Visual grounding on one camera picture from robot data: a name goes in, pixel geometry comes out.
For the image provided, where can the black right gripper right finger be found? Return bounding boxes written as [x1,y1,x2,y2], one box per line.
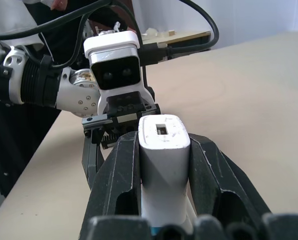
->
[187,133,272,219]

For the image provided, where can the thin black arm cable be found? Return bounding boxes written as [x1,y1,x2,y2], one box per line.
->
[48,11,92,71]

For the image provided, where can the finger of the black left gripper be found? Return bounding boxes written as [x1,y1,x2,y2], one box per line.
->
[82,135,106,189]

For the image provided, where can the wooden pieces on table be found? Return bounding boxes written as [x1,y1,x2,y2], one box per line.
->
[140,30,212,52]

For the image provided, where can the white charger block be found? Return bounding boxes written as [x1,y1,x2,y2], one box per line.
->
[137,113,197,229]

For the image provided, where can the person's black clothing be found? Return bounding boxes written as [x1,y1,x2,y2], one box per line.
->
[0,0,139,198]

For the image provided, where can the left robot arm with camera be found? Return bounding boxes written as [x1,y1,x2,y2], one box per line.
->
[0,0,220,66]

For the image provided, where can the person's bare hand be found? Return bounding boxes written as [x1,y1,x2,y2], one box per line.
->
[50,0,68,11]

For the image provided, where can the white lumpy object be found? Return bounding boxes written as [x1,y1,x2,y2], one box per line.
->
[141,27,164,38]

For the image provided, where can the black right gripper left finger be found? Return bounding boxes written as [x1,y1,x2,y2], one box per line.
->
[87,130,142,219]

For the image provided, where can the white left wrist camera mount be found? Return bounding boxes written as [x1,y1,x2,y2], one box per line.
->
[83,30,156,118]

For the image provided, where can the person's white coat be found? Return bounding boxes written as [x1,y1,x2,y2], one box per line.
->
[0,0,55,55]

